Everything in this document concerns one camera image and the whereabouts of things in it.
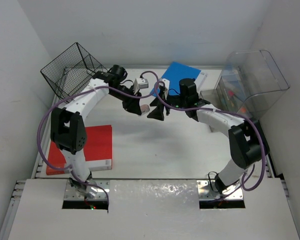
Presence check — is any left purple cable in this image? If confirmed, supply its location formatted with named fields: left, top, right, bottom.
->
left=37, top=71, right=166, bottom=203

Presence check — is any pink eraser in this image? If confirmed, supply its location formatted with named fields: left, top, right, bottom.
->
left=140, top=104, right=150, bottom=115

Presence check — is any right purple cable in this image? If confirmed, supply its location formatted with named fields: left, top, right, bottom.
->
left=153, top=80, right=267, bottom=201

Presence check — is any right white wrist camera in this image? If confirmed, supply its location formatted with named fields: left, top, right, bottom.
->
left=158, top=78, right=170, bottom=100

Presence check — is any clear grey drawer organizer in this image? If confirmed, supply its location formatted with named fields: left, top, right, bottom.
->
left=200, top=49, right=290, bottom=120

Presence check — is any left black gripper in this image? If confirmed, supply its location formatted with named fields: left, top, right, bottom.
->
left=110, top=85, right=142, bottom=115

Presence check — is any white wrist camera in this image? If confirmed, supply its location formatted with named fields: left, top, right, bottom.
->
left=158, top=78, right=170, bottom=100
left=133, top=77, right=149, bottom=96

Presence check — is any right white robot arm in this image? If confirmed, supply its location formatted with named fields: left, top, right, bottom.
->
left=148, top=78, right=269, bottom=193

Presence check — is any blue folder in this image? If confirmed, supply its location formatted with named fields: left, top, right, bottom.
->
left=159, top=62, right=208, bottom=96

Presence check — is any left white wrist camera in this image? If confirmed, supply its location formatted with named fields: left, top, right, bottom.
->
left=133, top=77, right=149, bottom=96

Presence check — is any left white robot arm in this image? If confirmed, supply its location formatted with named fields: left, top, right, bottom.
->
left=50, top=65, right=143, bottom=189

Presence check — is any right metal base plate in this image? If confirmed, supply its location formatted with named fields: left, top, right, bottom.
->
left=196, top=179, right=244, bottom=201

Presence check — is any black wire mesh basket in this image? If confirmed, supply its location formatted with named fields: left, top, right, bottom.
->
left=40, top=42, right=107, bottom=100

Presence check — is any metal base plate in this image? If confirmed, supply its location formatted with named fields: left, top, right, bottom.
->
left=196, top=179, right=244, bottom=201
left=63, top=179, right=110, bottom=201

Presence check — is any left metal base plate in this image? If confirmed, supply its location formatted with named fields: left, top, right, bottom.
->
left=63, top=179, right=110, bottom=201

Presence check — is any purple cable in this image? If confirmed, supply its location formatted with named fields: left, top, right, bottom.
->
left=37, top=71, right=166, bottom=203
left=153, top=80, right=267, bottom=201

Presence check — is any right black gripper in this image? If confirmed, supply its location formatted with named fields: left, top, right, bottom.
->
left=147, top=89, right=187, bottom=121

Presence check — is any red notebook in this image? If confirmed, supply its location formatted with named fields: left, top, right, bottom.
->
left=47, top=125, right=113, bottom=172

